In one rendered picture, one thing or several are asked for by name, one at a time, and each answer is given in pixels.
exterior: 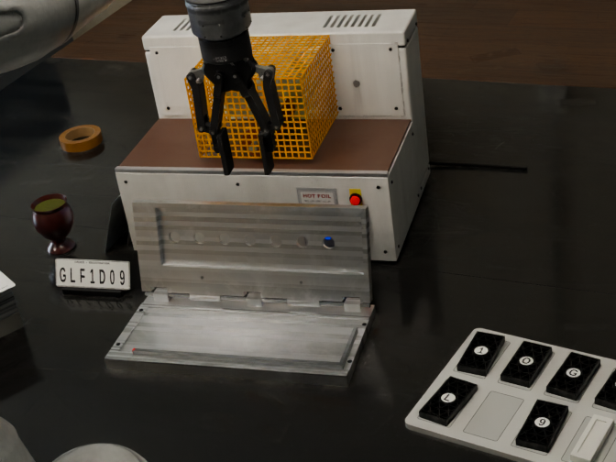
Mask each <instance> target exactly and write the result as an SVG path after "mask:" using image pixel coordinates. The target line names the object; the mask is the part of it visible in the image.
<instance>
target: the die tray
mask: <svg viewBox="0 0 616 462"><path fill-rule="evenodd" d="M477 331H480V332H485V333H490V334H495V335H500V336H505V343H504V345H503V346H502V348H501V350H500V353H499V354H498V355H497V357H496V359H495V361H494V362H493V364H492V366H491V368H490V369H489V372H488V374H487V376H486V377H484V376H480V375H475V374H470V373H466V372H461V371H457V363H458V362H459V360H460V359H461V358H462V356H463V354H464V353H465V351H466V349H467V348H468V345H469V344H470V342H471V340H472V339H473V337H474V335H475V334H476V333H477ZM523 340H524V341H528V342H532V343H536V344H540V345H544V346H548V347H552V354H551V356H550V357H549V359H547V361H546V362H545V364H544V366H543V367H542V369H541V371H540V372H539V374H538V375H537V377H536V378H535V380H534V381H533V384H532V385H531V387H530V388H527V387H524V386H520V385H516V384H512V383H509V382H505V381H501V373H502V372H503V370H504V369H505V368H506V366H507V365H508V363H509V362H510V360H511V359H512V357H513V355H514V354H515V352H516V351H517V350H518V348H519V347H520V345H521V344H522V342H523ZM571 352H575V353H579V354H581V355H585V356H589V357H593V358H598V359H600V366H599V368H598V369H597V371H596V372H595V373H594V375H593V376H592V378H591V379H590V381H589V382H588V384H587V386H586V387H585V389H584V390H583V391H582V392H581V393H580V395H579V396H578V398H577V400H576V401H574V400H570V399H568V398H564V397H561V396H557V395H554V394H551V393H548V392H546V386H547V384H548V383H549V382H550V380H551V379H552V378H553V377H554V375H555V374H556V372H557V371H558V370H559V368H560V367H561V366H562V364H563V363H564V361H565V360H566V359H567V357H568V355H569V354H570V353H571ZM615 369H616V360H614V359H610V358H606V357H599V356H595V355H591V354H588V353H584V352H579V351H576V350H572V349H568V348H563V347H560V346H553V345H549V344H545V343H541V342H537V341H533V340H530V339H525V338H521V337H518V336H514V335H506V334H503V333H499V332H495V331H491V330H487V329H483V328H476V329H474V330H473V331H472V332H471V334H470V335H469V336H468V338H467V339H466V341H465V342H464V343H463V344H462V346H461V347H460V348H459V349H458V351H457V352H456V353H455V354H454V356H453V357H452V358H451V359H450V361H449V362H448V363H447V365H446V366H445V368H444V369H443V370H442V371H441V373H440V374H439V375H438V377H437V378H436V379H435V381H434V382H433V384H432V385H431V386H430V387H429V389H428V390H427V391H426V393H425V394H424V395H423V397H422V398H421V399H420V400H419V401H418V402H417V404H416V405H415V406H414V408H413V409H412V411H411V412H410V413H409V414H408V416H407V417H406V419H405V426H406V428H407V429H409V430H412V431H415V432H418V433H421V434H425V435H430V436H433V437H436V438H440V439H443V440H446V441H449V442H452V443H456V444H459V445H462V446H467V447H470V448H474V449H477V450H479V451H483V452H486V453H490V454H492V455H495V456H499V457H504V458H508V459H510V460H513V461H517V462H573V461H570V454H571V452H572V451H573V449H574V447H575V445H576V444H577V442H578V440H579V438H580V437H581V436H582V434H583V432H584V431H585V429H586V427H587V425H588V424H589V421H590V420H591V418H592V416H593V415H594V414H596V415H600V416H604V417H608V418H611V419H614V425H613V427H612V429H611V431H610V433H609V435H608V437H607V438H606V440H605V442H604V444H603V446H602V447H601V449H600V451H599V452H598V454H597V456H596V458H595V460H594V461H593V462H616V411H615V410H612V409H609V408H606V407H603V406H599V405H597V404H595V397H596V396H597V394H598V393H599V391H600V390H601V388H602V387H603V385H604V384H605V383H606V381H607V380H608V378H609V377H610V376H611V374H612V372H613V371H614V370H615ZM450 376H452V377H455V378H458V379H461V380H465V381H468V382H472V383H475V384H477V385H478V390H477V391H476V393H475V394H474V395H473V396H472V397H471V398H470V400H469V401H468V402H467V403H466V405H465V406H464V407H463V408H462V409H461V410H460V412H459V413H458V414H457V415H456V416H455V418H454V419H453V420H452V421H451V422H450V424H449V425H448V426H444V425H441V424H439V423H434V422H431V421H428V420H426V419H424V418H421V417H419V411H420V410H421V409H422V408H423V406H424V405H425V404H426V403H427V402H428V401H429V400H430V398H431V397H432V396H433V395H434V394H435V393H436V392H437V390H438V389H439V388H440V387H441V386H442V385H443V384H444V383H445V381H446V380H447V379H448V378H449V377H450ZM537 399H538V400H542V401H547V402H554V403H558V404H563V405H566V406H568V413H567V415H566V418H565V420H564V421H563V423H562V425H561V427H560V429H559V431H558V433H557V435H556V437H555V440H554V442H553V443H552V445H551V447H550V449H549V451H548V453H546V452H542V451H538V450H533V449H530V448H526V447H522V446H518V445H516V441H515V439H516V437H517V435H518V433H520V431H521V429H522V427H523V424H524V422H525V421H526V419H527V417H528V415H529V413H530V411H531V410H532V408H533V407H534V404H535V402H536V400H537Z"/></svg>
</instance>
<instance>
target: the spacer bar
mask: <svg viewBox="0 0 616 462"><path fill-rule="evenodd" d="M613 426H614V419H611V418H608V417H604V416H600V415H597V414H594V415H593V416H592V418H591V420H590V421H589V423H588V425H587V427H586V429H585V431H584V432H583V434H582V436H580V438H579V440H578V441H577V444H576V445H575V447H574V449H573V451H572V452H571V454H570V461H573V462H593V461H594V460H595V458H596V456H597V454H598V452H599V451H600V449H601V447H602V446H603V444H604V442H605V440H606V438H607V437H608V435H609V433H610V431H611V429H612V427H613Z"/></svg>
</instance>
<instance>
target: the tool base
mask: <svg viewBox="0 0 616 462"><path fill-rule="evenodd" d="M145 295H146V296H148V297H147V298H146V300H145V301H144V302H143V303H142V304H140V306H139V307H138V309H137V311H136V312H135V314H134V315H133V316H132V318H131V319H130V321H129V322H128V324H127V325H126V327H125V329H124V330H123V332H122V333H121V335H120V336H119V337H118V338H117V340H116V341H115V343H114V345H113V346H112V347H111V349H110V350H109V352H108V353H107V355H106V356H105V358H104V361H105V364H106V367H107V368H108V369H124V370H136V371H148V372H161V373H173V374H185V375H197V376H210V377H222V378H234V379H246V380H270V381H282V382H294V383H307V384H319V385H331V386H343V387H348V385H349V382H350V380H351V378H352V375H353V372H354V370H355V367H356V365H357V363H358V359H359V356H360V354H361V351H362V348H363V346H364V344H365V342H366V339H367V336H368V334H369V330H370V328H371V325H372V323H373V320H374V318H375V315H376V309H375V305H370V303H363V302H360V298H348V297H347V298H346V300H345V302H325V301H320V305H321V306H320V307H310V306H293V305H288V304H287V299H272V298H262V297H261V293H258V292H250V293H249V294H248V295H247V297H237V296H221V297H220V299H221V300H222V301H221V302H209V301H193V300H190V294H185V293H172V292H167V288H157V289H156V290H155V291H154V292H151V291H146V292H145ZM139 309H143V311H142V312H140V311H139ZM363 323H366V324H367V325H362V324H363ZM354 327H357V331H358V333H357V337H356V339H355V342H354V344H353V346H352V348H351V351H350V353H349V356H348V358H347V360H352V362H351V363H347V361H346V364H345V366H344V369H337V368H312V367H299V366H286V365H273V364H260V363H247V362H234V361H221V360H208V359H195V358H182V357H157V356H144V355H133V352H132V350H133V348H144V349H157V350H170V351H183V352H197V353H210V354H224V355H237V356H251V357H264V358H289V359H303V360H316V361H330V362H340V359H341V357H342V355H343V353H344V350H345V348H346V345H347V342H348V339H349V338H350V335H351V333H352V330H353V328H354ZM116 343H120V345H119V346H117V345H116Z"/></svg>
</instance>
